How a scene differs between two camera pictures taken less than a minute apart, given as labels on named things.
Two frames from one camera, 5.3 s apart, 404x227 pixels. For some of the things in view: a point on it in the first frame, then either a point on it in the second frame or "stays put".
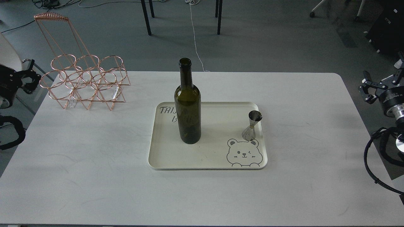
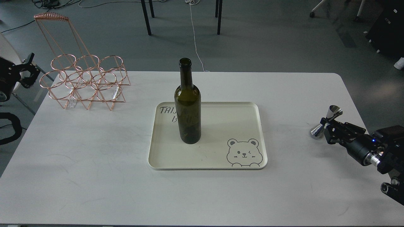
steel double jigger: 254,117 -> 334,111
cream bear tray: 221,145 stays put
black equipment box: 387,34 stays put
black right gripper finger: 397,77 -> 349,127
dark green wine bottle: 187,107 stays put
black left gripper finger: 29,88 -> 27,81
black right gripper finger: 368,83 -> 333,130
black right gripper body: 392,97 -> 358,148
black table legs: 146,15 stays put
